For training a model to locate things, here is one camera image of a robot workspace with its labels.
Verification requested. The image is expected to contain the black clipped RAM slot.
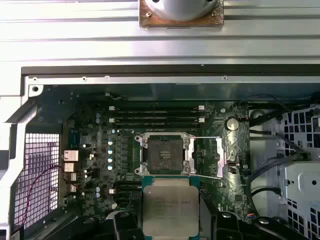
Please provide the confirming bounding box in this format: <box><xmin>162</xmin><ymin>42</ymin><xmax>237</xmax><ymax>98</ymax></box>
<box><xmin>115</xmin><ymin>181</ymin><xmax>143</xmax><ymax>188</ymax></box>
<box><xmin>114</xmin><ymin>110</ymin><xmax>201</xmax><ymax>116</ymax></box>
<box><xmin>114</xmin><ymin>122</ymin><xmax>201</xmax><ymax>129</ymax></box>

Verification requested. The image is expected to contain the silver coin battery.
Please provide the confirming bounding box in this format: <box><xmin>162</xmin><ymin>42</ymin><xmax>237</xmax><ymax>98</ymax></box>
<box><xmin>225</xmin><ymin>117</ymin><xmax>240</xmax><ymax>131</ymax></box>

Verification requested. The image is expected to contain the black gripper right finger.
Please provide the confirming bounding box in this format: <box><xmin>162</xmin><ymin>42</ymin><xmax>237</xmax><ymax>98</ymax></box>
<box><xmin>199</xmin><ymin>196</ymin><xmax>303</xmax><ymax>240</ymax></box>

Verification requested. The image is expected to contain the curved black cable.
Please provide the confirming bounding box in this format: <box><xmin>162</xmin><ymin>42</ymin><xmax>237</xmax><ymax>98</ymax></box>
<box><xmin>250</xmin><ymin>186</ymin><xmax>282</xmax><ymax>221</ymax></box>

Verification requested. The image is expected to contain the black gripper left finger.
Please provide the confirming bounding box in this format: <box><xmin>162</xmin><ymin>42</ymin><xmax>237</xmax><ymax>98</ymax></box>
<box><xmin>46</xmin><ymin>197</ymin><xmax>143</xmax><ymax>240</ymax></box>

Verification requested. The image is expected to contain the perforated metal drive cage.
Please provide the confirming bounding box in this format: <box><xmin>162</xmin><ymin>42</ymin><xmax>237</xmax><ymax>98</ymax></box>
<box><xmin>279</xmin><ymin>101</ymin><xmax>320</xmax><ymax>240</ymax></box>

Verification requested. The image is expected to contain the CPU socket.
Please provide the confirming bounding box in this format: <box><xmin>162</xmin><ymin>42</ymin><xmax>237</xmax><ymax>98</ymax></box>
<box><xmin>134</xmin><ymin>132</ymin><xmax>198</xmax><ymax>176</ymax></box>

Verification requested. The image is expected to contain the white clipped RAM slot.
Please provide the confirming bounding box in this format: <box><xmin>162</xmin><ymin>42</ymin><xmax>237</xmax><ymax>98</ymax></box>
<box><xmin>109</xmin><ymin>117</ymin><xmax>205</xmax><ymax>123</ymax></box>
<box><xmin>109</xmin><ymin>105</ymin><xmax>205</xmax><ymax>111</ymax></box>
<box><xmin>109</xmin><ymin>188</ymin><xmax>143</xmax><ymax>196</ymax></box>

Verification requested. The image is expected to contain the silver topped CPU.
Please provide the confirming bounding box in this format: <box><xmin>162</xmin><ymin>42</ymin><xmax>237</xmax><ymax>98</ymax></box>
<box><xmin>141</xmin><ymin>175</ymin><xmax>201</xmax><ymax>238</ymax></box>

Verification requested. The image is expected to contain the dark fan wire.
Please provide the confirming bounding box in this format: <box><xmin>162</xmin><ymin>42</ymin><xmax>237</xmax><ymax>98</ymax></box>
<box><xmin>234</xmin><ymin>93</ymin><xmax>315</xmax><ymax>120</ymax></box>

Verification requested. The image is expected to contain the brown square base plate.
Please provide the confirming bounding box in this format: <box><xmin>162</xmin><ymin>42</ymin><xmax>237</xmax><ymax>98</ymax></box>
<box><xmin>138</xmin><ymin>0</ymin><xmax>225</xmax><ymax>29</ymax></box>

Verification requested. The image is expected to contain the green motherboard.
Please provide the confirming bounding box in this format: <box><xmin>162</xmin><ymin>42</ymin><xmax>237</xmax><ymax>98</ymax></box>
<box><xmin>61</xmin><ymin>99</ymin><xmax>251</xmax><ymax>227</ymax></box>

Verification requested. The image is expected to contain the black PC case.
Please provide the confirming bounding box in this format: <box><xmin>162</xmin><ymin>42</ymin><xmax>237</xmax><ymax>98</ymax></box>
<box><xmin>0</xmin><ymin>65</ymin><xmax>320</xmax><ymax>240</ymax></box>

